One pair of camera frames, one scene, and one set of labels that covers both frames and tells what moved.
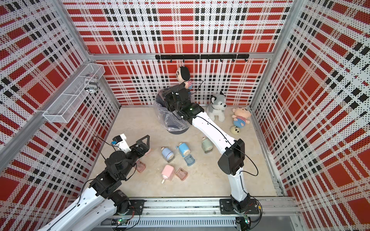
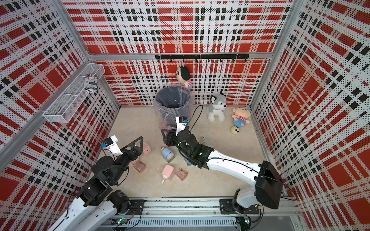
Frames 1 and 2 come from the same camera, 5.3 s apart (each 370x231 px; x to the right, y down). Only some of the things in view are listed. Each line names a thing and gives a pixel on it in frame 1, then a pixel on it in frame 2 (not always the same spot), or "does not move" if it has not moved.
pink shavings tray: (140, 167) does not move
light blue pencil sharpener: (168, 154) does not move
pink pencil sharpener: (168, 172) does not move
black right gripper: (169, 94) -> (171, 136)
